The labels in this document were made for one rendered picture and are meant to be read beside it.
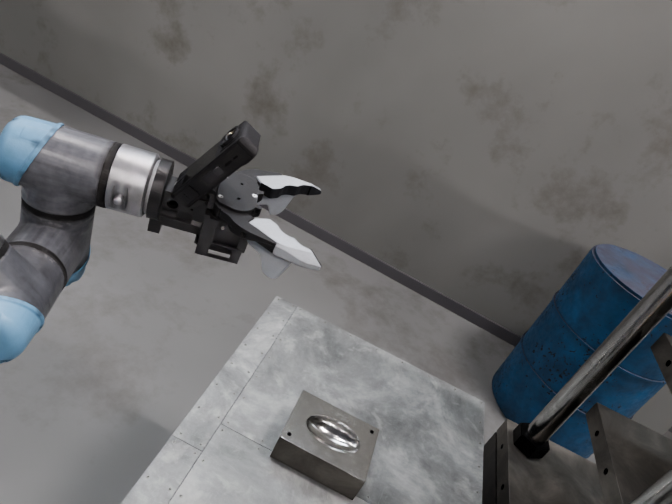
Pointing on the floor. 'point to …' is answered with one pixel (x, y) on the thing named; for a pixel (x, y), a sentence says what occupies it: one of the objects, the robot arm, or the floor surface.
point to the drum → (584, 345)
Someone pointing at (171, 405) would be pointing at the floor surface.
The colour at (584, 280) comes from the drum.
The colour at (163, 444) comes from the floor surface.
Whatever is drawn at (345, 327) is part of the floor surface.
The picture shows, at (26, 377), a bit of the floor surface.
